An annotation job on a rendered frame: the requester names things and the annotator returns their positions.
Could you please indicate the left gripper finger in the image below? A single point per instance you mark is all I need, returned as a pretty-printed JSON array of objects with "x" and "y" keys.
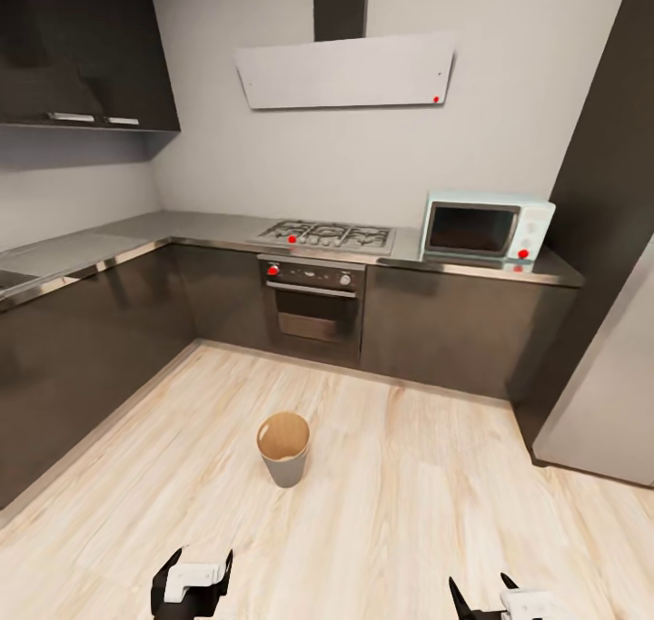
[
  {"x": 164, "y": 571},
  {"x": 223, "y": 585}
]

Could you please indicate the oven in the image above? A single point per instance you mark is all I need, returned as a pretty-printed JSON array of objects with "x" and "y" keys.
[{"x": 307, "y": 304}]

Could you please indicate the range hood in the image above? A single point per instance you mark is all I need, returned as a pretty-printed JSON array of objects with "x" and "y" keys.
[{"x": 343, "y": 66}]

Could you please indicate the trash can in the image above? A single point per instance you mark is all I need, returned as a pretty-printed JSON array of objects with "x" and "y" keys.
[{"x": 283, "y": 441}]

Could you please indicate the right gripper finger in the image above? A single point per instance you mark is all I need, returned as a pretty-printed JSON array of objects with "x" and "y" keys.
[
  {"x": 509, "y": 582},
  {"x": 463, "y": 610}
]

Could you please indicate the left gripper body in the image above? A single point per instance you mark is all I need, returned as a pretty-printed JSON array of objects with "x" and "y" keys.
[{"x": 199, "y": 601}]

